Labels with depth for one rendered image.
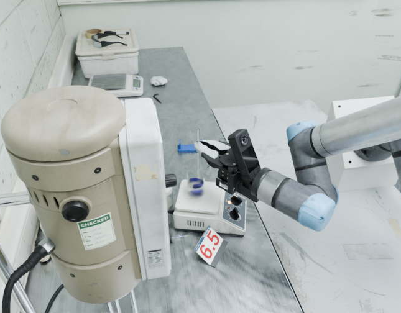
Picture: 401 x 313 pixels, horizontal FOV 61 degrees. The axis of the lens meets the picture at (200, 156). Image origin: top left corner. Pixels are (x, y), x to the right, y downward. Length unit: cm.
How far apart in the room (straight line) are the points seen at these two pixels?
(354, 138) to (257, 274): 41
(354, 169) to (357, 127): 44
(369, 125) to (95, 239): 54
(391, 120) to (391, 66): 231
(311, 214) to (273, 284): 26
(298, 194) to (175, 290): 38
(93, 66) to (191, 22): 70
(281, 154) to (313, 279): 52
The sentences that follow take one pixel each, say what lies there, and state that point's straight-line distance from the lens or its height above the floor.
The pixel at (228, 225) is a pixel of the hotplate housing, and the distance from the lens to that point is 95.
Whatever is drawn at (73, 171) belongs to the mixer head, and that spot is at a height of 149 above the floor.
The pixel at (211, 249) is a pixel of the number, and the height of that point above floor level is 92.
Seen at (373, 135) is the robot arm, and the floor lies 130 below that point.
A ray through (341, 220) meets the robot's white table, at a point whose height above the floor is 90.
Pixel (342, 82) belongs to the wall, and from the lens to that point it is 282.
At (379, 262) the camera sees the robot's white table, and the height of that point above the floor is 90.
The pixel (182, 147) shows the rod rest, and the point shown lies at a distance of 127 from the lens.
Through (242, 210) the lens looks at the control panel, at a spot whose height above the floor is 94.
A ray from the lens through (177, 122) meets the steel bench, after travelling 144.
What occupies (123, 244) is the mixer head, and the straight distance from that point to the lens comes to 37.
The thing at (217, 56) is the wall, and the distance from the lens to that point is 233.
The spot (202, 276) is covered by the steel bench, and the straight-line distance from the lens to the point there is 91.
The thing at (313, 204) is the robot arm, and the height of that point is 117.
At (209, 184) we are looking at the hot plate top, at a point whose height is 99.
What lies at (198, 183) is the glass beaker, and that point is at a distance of 91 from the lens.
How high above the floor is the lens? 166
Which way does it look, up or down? 38 degrees down
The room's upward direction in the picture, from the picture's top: 1 degrees clockwise
